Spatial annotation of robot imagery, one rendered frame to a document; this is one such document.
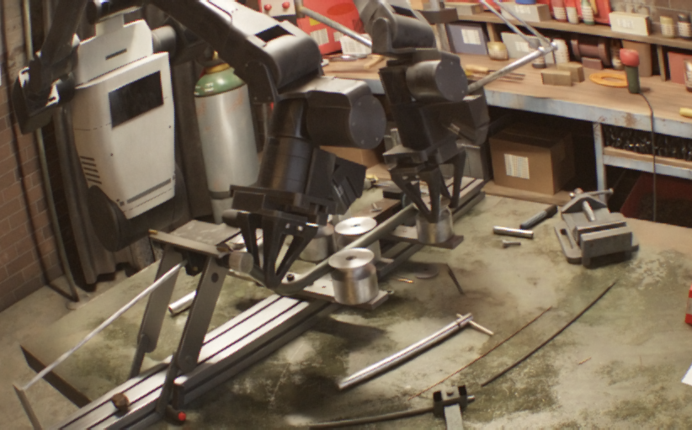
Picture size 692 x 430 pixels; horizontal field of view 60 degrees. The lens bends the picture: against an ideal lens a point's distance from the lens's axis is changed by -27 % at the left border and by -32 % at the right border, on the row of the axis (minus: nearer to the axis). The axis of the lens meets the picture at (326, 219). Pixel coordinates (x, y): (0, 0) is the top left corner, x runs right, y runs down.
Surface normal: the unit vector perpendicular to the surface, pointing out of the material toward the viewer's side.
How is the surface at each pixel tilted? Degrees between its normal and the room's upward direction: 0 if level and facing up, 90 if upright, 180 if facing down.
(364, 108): 89
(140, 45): 90
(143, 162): 90
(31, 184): 90
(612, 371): 0
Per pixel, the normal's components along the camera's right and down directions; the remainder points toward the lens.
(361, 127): 0.73, 0.11
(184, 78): 0.00, 0.36
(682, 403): -0.15, -0.92
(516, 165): -0.66, 0.36
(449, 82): 0.55, 0.05
